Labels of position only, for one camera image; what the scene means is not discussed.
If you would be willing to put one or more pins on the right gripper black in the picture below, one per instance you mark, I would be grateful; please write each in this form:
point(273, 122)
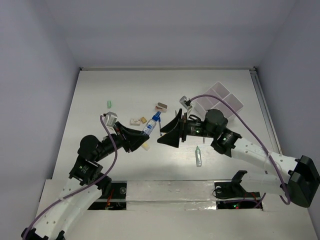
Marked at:
point(172, 138)

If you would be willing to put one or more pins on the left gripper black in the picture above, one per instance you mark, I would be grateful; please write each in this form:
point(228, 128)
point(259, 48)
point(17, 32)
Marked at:
point(126, 139)

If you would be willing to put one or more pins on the white red eraser box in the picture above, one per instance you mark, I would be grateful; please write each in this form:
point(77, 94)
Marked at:
point(135, 122)

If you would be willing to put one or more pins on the clear blue spray bottle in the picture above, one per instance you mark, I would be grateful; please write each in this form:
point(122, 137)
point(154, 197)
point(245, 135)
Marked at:
point(151, 124)

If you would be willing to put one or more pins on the white tape dispenser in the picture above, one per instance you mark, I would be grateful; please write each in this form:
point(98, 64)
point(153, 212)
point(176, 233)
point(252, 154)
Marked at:
point(161, 107)

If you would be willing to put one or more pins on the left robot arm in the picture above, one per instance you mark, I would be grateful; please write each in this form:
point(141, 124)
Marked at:
point(85, 184)

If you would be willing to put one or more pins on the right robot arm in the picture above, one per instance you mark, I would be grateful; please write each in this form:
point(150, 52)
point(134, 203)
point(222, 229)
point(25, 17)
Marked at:
point(295, 178)

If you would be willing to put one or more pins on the blue pen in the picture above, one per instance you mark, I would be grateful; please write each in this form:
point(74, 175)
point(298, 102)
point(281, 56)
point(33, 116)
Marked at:
point(160, 126)

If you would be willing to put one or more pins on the yellow white glue stick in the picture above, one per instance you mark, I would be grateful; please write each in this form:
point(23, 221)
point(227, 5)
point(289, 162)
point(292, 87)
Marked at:
point(145, 146)

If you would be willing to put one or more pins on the tan eraser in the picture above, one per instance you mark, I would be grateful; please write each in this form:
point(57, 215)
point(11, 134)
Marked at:
point(143, 120)

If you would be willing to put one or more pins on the clear green tube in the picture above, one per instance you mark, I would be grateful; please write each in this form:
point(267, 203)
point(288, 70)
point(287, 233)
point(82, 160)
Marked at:
point(198, 157)

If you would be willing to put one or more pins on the green eraser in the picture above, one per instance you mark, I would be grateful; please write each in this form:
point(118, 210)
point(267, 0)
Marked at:
point(109, 104)

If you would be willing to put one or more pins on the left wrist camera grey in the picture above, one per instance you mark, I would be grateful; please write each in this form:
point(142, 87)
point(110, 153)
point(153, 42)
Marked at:
point(109, 119)

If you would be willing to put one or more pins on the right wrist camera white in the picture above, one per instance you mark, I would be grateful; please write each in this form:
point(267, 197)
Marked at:
point(186, 103)

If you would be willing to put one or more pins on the silver taped rail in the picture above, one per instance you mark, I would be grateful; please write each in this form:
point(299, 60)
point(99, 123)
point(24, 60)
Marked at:
point(165, 195)

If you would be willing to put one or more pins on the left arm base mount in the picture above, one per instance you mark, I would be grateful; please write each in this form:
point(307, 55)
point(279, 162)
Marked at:
point(114, 200)

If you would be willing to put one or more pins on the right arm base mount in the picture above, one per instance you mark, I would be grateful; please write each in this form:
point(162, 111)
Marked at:
point(230, 195)

